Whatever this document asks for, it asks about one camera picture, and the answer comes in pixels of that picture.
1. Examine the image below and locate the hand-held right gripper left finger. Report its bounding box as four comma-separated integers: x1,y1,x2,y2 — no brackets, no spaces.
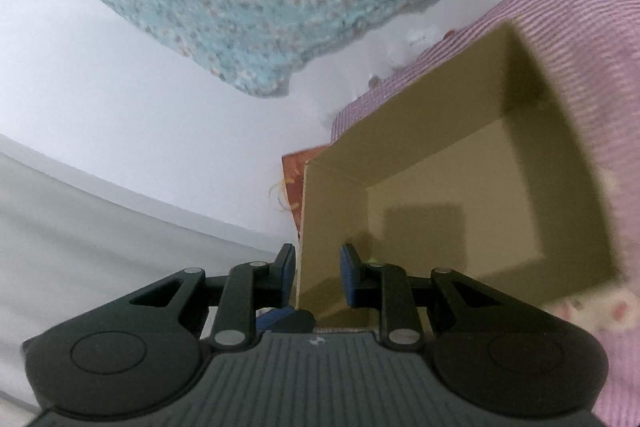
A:
128,243,297,353

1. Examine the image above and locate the white floral cloth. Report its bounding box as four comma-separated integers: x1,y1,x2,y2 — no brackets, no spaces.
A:
542,279,640,335

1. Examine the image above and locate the gingham-covered cardboard box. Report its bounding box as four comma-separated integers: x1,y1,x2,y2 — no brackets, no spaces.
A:
330,0,640,427

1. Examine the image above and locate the brown cardboard box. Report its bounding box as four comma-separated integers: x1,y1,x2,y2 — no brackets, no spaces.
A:
295,21,626,329

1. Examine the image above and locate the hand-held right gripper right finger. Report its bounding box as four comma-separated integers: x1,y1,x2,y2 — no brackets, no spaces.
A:
339,243,548,351

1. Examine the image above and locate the red paper bag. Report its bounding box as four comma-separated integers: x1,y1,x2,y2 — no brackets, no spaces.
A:
269,146,328,238

